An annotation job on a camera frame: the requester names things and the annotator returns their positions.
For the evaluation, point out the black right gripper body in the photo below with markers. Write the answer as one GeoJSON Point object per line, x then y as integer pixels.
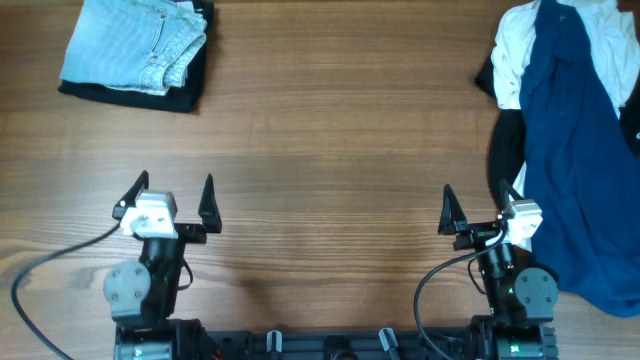
{"type": "Point", "coordinates": [477, 235]}

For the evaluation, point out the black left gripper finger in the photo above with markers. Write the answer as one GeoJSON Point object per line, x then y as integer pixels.
{"type": "Point", "coordinates": [129, 198]}
{"type": "Point", "coordinates": [208, 208]}

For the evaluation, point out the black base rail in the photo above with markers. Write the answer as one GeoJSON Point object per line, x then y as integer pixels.
{"type": "Point", "coordinates": [340, 345]}

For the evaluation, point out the light blue denim shorts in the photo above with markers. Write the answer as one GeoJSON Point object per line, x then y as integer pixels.
{"type": "Point", "coordinates": [134, 45]}

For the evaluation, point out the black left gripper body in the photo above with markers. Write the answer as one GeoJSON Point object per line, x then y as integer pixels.
{"type": "Point", "coordinates": [190, 232]}

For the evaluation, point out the folded black garment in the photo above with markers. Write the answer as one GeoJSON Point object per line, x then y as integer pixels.
{"type": "Point", "coordinates": [182, 99]}

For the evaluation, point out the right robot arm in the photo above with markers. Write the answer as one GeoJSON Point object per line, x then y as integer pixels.
{"type": "Point", "coordinates": [521, 296]}

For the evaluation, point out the black garment at right edge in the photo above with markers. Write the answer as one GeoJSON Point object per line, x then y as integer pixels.
{"type": "Point", "coordinates": [629, 124]}

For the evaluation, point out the white shirt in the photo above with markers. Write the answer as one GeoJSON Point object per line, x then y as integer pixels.
{"type": "Point", "coordinates": [615, 56]}

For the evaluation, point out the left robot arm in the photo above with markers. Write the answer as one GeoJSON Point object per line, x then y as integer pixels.
{"type": "Point", "coordinates": [142, 293]}

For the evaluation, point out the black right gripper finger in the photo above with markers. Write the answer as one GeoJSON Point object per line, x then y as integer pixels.
{"type": "Point", "coordinates": [453, 219]}
{"type": "Point", "coordinates": [507, 194]}

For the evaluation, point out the navy blue garment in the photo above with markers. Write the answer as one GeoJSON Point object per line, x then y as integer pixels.
{"type": "Point", "coordinates": [579, 168]}

